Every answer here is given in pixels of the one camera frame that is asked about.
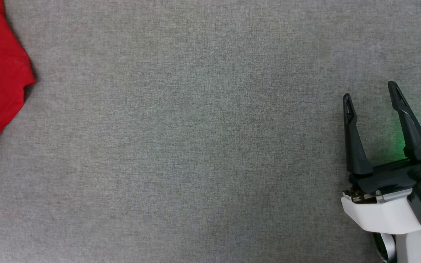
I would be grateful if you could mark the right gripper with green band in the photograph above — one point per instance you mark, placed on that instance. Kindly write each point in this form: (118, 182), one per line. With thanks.
(378, 213)

